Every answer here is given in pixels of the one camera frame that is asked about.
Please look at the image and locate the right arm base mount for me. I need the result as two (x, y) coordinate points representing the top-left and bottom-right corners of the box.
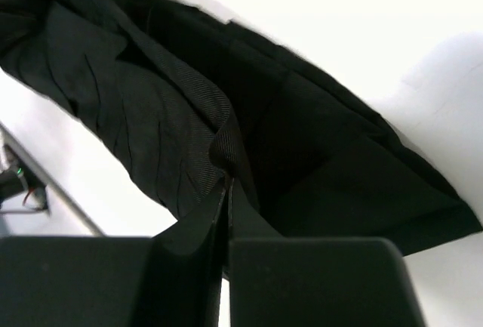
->
(1, 145), (50, 213)

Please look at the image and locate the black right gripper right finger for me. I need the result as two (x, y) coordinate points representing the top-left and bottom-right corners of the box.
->
(227, 179), (282, 278)

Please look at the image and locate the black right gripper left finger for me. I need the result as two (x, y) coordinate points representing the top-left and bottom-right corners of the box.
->
(145, 185), (228, 326)

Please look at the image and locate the black pleated skirt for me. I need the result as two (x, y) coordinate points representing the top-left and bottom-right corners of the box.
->
(1, 0), (482, 255)

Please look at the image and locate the aluminium front rail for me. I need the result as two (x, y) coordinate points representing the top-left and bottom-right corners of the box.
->
(1, 127), (103, 236)

